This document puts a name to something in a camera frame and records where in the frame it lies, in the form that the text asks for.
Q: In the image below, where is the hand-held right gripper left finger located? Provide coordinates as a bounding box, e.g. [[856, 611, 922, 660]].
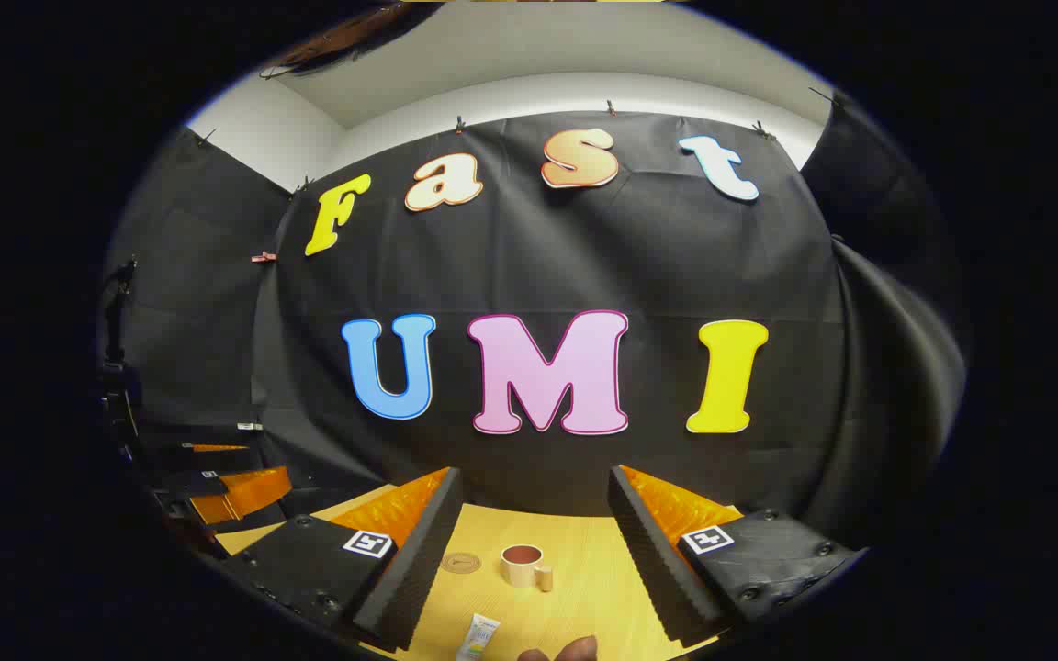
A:
[[217, 466, 466, 655]]

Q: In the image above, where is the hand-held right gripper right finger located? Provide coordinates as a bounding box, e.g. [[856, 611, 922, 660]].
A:
[[607, 464, 868, 645]]

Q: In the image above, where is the white toothpaste tube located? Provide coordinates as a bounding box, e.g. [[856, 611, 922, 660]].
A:
[[456, 613, 501, 661]]

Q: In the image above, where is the beige cup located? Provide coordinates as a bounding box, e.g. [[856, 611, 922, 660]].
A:
[[500, 543, 555, 593]]

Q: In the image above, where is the wooden desktop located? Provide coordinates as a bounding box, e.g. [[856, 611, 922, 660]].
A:
[[217, 485, 741, 661]]

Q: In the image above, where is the black backdrop cloth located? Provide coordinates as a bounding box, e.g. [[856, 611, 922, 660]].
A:
[[102, 87, 966, 552]]

